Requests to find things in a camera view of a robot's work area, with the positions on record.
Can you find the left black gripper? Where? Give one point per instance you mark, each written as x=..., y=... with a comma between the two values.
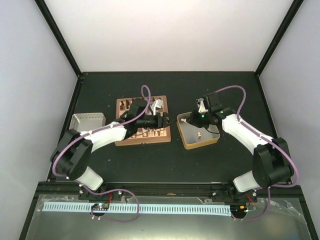
x=165, y=122

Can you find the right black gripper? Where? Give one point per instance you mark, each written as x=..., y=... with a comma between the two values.
x=193, y=119

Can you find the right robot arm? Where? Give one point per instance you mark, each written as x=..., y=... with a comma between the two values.
x=271, y=157

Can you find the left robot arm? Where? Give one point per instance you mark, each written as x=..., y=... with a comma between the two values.
x=70, y=159

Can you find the wooden chess board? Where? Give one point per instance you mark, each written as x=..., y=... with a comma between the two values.
x=142, y=135

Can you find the dark chess pieces group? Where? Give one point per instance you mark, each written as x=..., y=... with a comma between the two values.
x=123, y=104

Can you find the small circuit board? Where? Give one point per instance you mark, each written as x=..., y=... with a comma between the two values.
x=100, y=207

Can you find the gold metal tin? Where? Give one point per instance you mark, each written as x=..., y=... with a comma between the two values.
x=194, y=137

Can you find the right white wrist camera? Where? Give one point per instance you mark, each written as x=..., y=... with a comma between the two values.
x=201, y=106

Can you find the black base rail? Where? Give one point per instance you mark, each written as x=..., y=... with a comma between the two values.
x=218, y=192

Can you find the white slotted cable duct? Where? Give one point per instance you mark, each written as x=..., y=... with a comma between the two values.
x=131, y=208

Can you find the black frame post right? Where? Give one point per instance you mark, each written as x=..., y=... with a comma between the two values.
x=283, y=27

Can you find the black frame post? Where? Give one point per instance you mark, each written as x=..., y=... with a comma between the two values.
x=46, y=13
x=283, y=27

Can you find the black frame post left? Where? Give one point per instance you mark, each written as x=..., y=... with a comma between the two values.
x=46, y=13

